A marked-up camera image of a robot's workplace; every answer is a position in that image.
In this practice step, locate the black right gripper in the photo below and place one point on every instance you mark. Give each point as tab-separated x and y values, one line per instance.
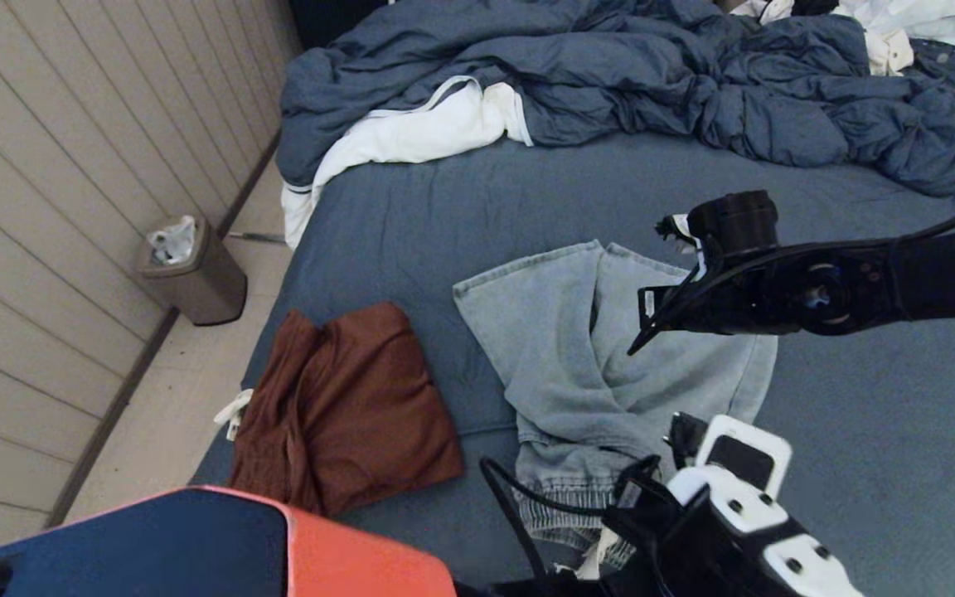
734	303

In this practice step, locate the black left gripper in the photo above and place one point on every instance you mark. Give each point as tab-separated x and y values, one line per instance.
643	522

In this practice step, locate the light blue denim shorts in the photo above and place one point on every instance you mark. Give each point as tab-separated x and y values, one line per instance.
577	365

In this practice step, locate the brown shorts with white print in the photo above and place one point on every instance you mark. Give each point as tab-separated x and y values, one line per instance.
361	406

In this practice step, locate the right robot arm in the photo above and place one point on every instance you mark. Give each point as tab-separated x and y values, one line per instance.
942	278

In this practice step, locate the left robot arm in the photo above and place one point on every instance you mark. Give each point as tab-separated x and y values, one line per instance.
196	547

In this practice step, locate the white clothes pile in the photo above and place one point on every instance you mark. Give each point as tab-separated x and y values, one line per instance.
900	25

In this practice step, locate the bed with blue sheet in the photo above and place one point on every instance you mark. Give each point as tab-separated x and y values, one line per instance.
411	224

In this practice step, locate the crumpled blue duvet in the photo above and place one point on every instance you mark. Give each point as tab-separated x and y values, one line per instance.
610	66

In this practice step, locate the black garment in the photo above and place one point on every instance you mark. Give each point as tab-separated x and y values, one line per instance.
811	7

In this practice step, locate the black furniture panel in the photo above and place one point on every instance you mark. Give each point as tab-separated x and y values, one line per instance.
328	21

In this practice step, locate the brown trash bin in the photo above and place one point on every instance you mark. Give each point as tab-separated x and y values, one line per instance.
202	287

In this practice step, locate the clear plastic bag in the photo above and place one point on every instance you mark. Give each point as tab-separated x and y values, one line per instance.
172	242

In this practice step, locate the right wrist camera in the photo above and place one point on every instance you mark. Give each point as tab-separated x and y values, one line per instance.
734	222

